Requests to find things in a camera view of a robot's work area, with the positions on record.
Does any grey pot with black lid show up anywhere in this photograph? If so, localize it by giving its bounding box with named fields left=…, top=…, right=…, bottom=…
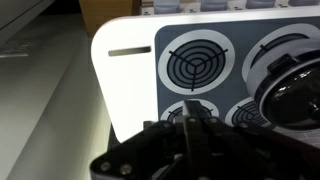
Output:
left=245, top=46, right=320, bottom=131

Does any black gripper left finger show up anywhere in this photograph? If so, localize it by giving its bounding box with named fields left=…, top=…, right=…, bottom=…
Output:
left=89, top=99, right=188, bottom=180

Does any grey metal cabinet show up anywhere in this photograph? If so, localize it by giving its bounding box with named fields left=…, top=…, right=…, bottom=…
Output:
left=0, top=0, right=116, bottom=180

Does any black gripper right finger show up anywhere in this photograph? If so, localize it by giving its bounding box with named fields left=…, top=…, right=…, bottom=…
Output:
left=185, top=99, right=320, bottom=180

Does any grey stove knob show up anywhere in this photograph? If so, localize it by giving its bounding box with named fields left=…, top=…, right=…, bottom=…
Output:
left=199, top=0, right=231, bottom=12
left=153, top=0, right=183, bottom=15

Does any grey stove top panel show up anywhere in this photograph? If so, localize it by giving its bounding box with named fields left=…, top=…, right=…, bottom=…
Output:
left=154, top=16, right=320, bottom=149

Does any black white toy kitchen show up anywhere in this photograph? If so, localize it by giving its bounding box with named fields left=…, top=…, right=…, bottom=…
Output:
left=90, top=0, right=320, bottom=149

